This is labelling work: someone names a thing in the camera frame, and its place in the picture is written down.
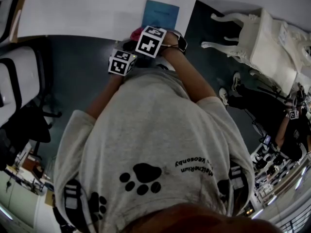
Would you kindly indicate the pink cloth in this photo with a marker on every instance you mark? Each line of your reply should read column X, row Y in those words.
column 136, row 33

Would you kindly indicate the person's right forearm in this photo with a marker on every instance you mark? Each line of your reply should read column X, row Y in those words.
column 192, row 74

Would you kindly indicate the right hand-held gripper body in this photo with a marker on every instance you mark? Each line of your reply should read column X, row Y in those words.
column 149, row 42

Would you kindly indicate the ornate white carved table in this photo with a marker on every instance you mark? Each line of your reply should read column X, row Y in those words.
column 267, row 47

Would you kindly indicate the white black office chair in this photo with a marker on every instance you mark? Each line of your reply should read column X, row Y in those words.
column 6, row 13
column 19, row 81

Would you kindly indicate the person's left forearm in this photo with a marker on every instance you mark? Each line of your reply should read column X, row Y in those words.
column 104, row 98

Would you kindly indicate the brown wooden cabinet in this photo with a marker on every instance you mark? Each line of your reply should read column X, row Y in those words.
column 17, row 21

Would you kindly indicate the person's grey paw-print sweatshirt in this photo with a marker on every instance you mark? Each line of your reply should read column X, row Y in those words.
column 150, row 130

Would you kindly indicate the black smartwatch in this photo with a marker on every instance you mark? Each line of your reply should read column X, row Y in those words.
column 182, row 42

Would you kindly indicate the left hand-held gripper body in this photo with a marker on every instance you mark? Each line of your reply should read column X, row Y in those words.
column 119, row 65

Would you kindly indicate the blue book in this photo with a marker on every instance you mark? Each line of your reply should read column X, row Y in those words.
column 160, row 13

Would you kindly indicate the white desk with drawers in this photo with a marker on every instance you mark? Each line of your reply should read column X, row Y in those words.
column 80, row 11

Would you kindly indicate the blue screen phone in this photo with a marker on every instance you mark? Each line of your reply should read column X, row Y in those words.
column 267, row 139

